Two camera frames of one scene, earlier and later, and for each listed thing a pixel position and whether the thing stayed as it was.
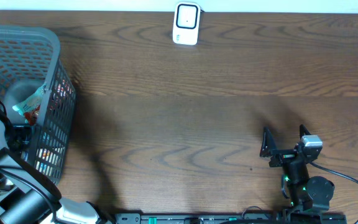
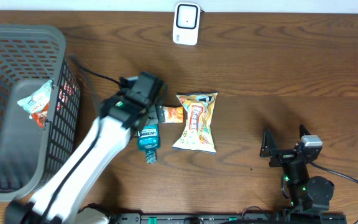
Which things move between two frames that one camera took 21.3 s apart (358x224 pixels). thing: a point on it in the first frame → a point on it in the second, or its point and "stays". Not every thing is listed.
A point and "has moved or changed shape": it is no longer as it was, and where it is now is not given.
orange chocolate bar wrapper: (32, 116) → (40, 116)
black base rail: (231, 218) stays
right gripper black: (283, 156) stays
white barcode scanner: (186, 20) stays
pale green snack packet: (32, 103) has moved or changed shape
